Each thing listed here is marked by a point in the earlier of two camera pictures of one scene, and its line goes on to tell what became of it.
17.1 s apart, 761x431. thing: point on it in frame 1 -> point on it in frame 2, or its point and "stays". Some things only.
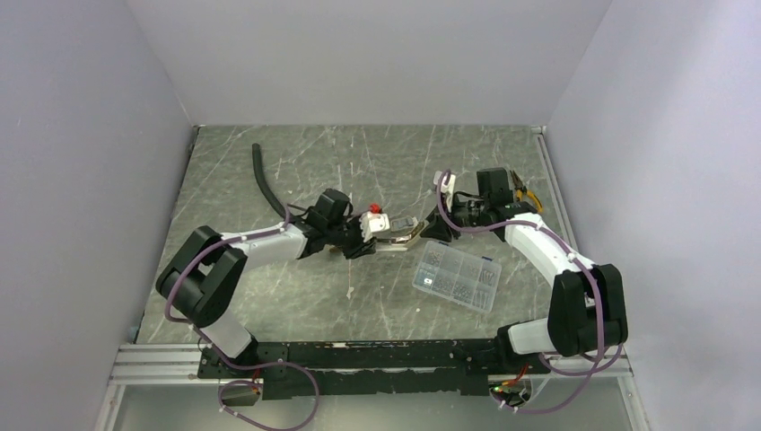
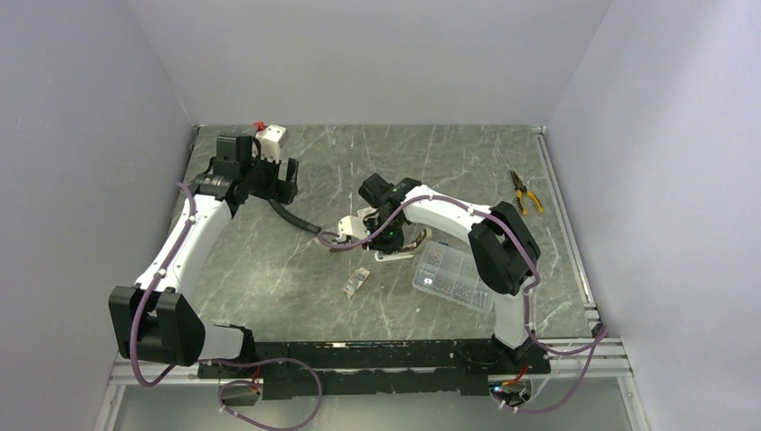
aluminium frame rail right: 564,220 stays
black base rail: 328,369 stays
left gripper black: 360,248 -> 285,189
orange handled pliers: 520,188 stays
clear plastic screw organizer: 456,274 stays
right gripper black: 439,228 -> 385,247
